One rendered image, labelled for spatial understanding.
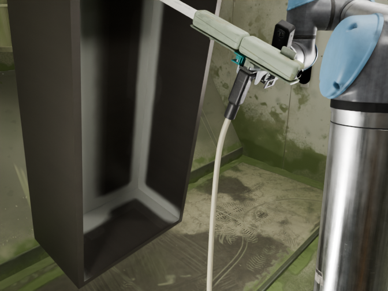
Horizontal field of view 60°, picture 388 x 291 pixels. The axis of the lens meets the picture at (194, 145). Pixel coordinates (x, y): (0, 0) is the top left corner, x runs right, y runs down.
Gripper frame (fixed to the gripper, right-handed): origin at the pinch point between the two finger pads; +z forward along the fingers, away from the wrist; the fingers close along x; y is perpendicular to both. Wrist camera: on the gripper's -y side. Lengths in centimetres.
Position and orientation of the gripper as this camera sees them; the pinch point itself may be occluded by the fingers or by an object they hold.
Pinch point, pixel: (247, 61)
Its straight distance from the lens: 83.5
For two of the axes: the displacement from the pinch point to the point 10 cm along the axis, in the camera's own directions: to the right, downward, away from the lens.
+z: -6.3, 2.9, -7.2
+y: -3.1, 7.6, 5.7
